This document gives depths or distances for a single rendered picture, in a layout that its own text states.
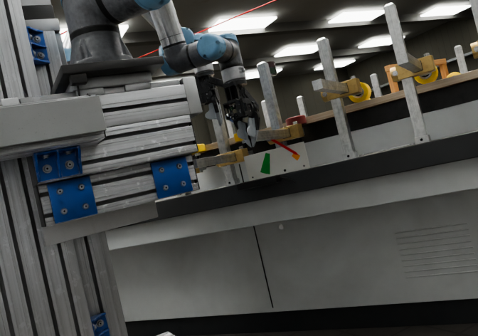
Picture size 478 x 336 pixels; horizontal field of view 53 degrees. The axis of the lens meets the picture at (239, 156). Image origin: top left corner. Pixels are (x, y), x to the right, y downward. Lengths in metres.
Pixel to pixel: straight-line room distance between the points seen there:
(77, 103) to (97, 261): 0.50
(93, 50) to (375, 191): 1.07
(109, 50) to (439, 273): 1.43
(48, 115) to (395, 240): 1.43
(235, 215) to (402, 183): 0.68
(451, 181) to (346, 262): 0.59
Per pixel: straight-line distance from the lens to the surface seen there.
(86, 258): 1.30
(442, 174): 1.70
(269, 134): 1.62
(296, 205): 1.84
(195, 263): 2.38
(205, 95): 1.85
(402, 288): 2.02
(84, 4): 1.16
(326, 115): 1.93
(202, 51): 1.42
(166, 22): 1.49
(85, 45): 1.14
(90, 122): 0.95
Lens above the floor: 0.74
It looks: 2 degrees up
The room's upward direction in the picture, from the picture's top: 13 degrees counter-clockwise
